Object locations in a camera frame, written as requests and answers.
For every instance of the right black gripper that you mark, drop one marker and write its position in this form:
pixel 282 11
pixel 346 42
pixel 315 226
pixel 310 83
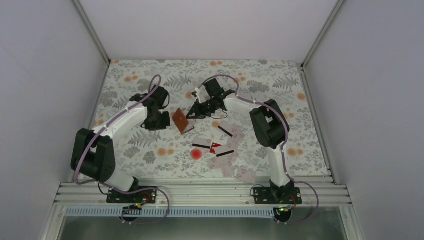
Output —
pixel 199 113

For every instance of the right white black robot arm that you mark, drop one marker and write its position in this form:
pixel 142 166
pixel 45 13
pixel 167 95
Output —
pixel 270 127

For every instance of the brown leather card holder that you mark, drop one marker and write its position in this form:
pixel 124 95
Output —
pixel 181 122

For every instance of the red card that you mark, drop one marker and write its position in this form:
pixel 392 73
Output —
pixel 213 147

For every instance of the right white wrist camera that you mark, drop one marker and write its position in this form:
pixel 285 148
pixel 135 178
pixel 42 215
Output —
pixel 198 95

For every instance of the white pink card lowest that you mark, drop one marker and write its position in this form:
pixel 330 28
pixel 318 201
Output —
pixel 246 175

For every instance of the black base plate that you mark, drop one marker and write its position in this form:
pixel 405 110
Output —
pixel 269 196
pixel 144 194

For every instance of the blue slotted cable duct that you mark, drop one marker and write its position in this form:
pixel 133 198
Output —
pixel 173 212

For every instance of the red round spot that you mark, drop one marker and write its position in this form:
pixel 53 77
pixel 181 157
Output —
pixel 196 154

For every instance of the white card black stripe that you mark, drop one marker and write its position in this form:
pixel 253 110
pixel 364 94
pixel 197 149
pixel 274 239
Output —
pixel 202 143

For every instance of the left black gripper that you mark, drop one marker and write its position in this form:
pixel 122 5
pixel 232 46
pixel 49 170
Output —
pixel 165 123

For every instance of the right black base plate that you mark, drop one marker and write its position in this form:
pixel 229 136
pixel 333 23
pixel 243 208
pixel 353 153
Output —
pixel 269 196

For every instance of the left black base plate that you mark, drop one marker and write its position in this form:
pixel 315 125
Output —
pixel 144 194

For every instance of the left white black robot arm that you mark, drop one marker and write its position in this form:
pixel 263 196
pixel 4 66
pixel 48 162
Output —
pixel 94 149

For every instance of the floral patterned table mat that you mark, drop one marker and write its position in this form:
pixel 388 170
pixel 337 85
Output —
pixel 166 153

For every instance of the aluminium rail frame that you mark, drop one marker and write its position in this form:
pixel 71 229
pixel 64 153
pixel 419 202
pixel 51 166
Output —
pixel 207 193

